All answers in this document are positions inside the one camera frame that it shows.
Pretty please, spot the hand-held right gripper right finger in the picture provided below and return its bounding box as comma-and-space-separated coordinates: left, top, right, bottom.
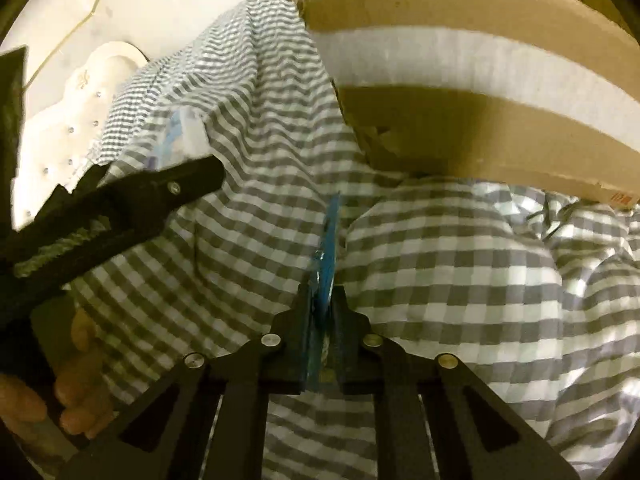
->
327, 285, 581, 480

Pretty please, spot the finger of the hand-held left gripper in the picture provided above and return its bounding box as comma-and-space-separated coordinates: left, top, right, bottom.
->
20, 154, 227, 289
0, 46, 29, 221

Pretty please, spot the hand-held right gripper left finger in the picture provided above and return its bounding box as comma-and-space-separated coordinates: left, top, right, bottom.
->
57, 285, 321, 480

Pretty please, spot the small blue packet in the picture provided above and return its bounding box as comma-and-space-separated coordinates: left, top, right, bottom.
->
306, 192, 343, 393

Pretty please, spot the brown cardboard box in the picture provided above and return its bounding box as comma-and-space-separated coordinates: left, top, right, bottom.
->
279, 0, 640, 211

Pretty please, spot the person's left hand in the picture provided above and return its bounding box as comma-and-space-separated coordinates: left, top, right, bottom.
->
0, 309, 115, 443

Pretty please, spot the white tufted headboard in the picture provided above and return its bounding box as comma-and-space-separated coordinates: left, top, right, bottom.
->
12, 41, 151, 233

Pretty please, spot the blue white plastic packet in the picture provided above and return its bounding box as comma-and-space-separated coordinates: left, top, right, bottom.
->
149, 105, 212, 172

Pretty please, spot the grey white checked blanket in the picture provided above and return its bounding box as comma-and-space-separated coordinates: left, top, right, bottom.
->
40, 0, 640, 480

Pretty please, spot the gold wall trim strip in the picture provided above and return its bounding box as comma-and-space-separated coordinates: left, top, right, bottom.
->
25, 0, 123, 88

